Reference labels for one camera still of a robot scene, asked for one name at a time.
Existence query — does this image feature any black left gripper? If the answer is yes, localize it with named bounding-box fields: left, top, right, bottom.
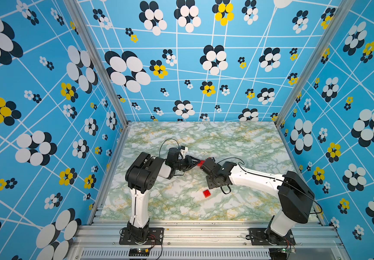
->
left=173, top=156, right=201, bottom=172

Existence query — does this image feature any long red lego brick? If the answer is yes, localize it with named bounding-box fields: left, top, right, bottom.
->
left=197, top=160, right=205, bottom=167

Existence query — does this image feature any small red lego brick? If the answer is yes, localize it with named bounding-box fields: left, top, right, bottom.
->
left=203, top=190, right=211, bottom=198

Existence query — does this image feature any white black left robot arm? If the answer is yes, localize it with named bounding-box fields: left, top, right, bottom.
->
left=123, top=146, right=201, bottom=243

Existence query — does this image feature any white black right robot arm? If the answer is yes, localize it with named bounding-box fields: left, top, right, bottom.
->
left=201, top=158, right=315, bottom=245

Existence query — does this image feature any right controller board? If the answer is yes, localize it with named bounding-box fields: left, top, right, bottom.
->
left=269, top=248, right=293, bottom=260

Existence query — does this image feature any controller board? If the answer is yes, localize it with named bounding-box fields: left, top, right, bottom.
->
left=269, top=248, right=293, bottom=260
left=128, top=248, right=151, bottom=259

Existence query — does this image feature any left controller board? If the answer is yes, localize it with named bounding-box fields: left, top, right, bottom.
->
left=128, top=248, right=151, bottom=259

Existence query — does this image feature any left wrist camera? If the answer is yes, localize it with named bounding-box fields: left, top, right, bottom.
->
left=180, top=146, right=189, bottom=157

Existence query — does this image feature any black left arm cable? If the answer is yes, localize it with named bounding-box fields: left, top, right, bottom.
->
left=158, top=138, right=183, bottom=160

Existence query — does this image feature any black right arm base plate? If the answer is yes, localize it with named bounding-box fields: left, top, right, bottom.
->
left=245, top=228, right=296, bottom=247

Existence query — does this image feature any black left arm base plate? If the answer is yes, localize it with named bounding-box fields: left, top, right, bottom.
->
left=119, top=227, right=164, bottom=245

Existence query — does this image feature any aluminium left table rail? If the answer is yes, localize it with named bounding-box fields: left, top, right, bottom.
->
left=87, top=122, right=131, bottom=225

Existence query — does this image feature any aluminium left corner post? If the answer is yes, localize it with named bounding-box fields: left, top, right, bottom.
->
left=64, top=0, right=128, bottom=129

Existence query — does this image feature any aluminium corner post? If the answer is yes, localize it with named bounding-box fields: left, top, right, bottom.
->
left=64, top=0, right=128, bottom=129
left=275, top=0, right=355, bottom=129

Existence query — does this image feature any aluminium right corner post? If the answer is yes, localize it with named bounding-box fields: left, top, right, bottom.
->
left=275, top=0, right=355, bottom=129

